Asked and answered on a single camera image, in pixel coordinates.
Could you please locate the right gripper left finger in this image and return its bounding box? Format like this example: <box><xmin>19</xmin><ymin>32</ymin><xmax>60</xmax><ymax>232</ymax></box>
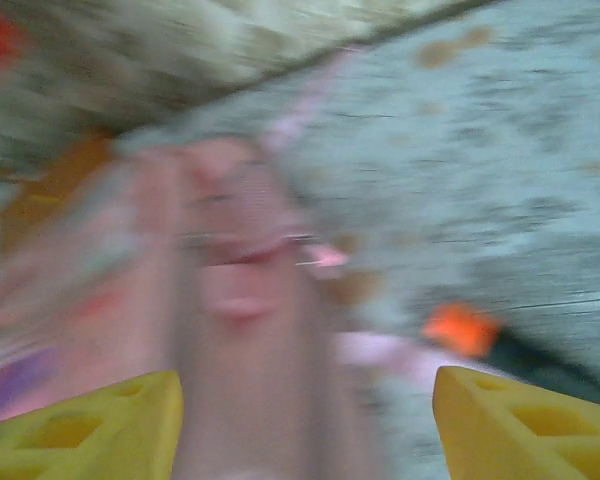
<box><xmin>0</xmin><ymin>370</ymin><xmax>184</xmax><ymax>480</ymax></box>

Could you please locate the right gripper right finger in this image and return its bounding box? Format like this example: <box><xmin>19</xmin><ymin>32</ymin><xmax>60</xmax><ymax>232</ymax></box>
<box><xmin>433</xmin><ymin>366</ymin><xmax>600</xmax><ymax>480</ymax></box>

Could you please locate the gold wire stand wooden base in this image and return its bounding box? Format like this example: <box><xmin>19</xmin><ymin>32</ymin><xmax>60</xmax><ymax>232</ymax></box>
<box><xmin>0</xmin><ymin>132</ymin><xmax>119</xmax><ymax>251</ymax></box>

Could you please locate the black marker orange cap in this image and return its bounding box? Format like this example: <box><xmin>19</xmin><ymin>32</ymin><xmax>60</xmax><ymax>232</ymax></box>
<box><xmin>422</xmin><ymin>302</ymin><xmax>600</xmax><ymax>401</ymax></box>

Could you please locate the pink school backpack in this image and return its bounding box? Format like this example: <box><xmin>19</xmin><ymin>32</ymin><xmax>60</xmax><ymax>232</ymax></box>
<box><xmin>0</xmin><ymin>134</ymin><xmax>431</xmax><ymax>480</ymax></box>

